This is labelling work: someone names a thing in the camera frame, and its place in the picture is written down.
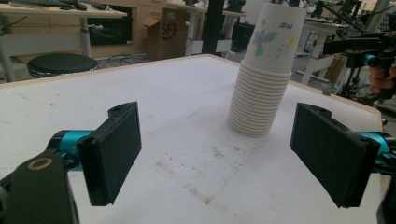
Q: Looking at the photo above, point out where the white-legged desk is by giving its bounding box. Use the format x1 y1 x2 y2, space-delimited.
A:
0 1 129 83

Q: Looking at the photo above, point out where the cardboard box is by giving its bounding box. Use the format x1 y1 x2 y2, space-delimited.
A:
141 7 191 62

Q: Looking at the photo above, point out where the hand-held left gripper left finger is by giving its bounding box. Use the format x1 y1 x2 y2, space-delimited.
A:
48 101 143 207

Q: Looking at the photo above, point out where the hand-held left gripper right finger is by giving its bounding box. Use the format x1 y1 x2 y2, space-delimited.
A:
290 102 396 209

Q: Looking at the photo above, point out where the black metal frame post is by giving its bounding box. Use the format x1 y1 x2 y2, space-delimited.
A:
201 0 226 55

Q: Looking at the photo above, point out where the black bin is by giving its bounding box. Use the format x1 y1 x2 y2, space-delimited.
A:
232 21 256 52

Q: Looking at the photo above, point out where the black round stool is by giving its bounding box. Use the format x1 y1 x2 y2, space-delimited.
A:
26 52 100 78

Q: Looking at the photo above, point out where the light grey desk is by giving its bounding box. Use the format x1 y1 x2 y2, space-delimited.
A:
295 17 347 87

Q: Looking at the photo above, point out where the stack of white paper cups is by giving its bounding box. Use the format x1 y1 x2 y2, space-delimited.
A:
226 2 307 138

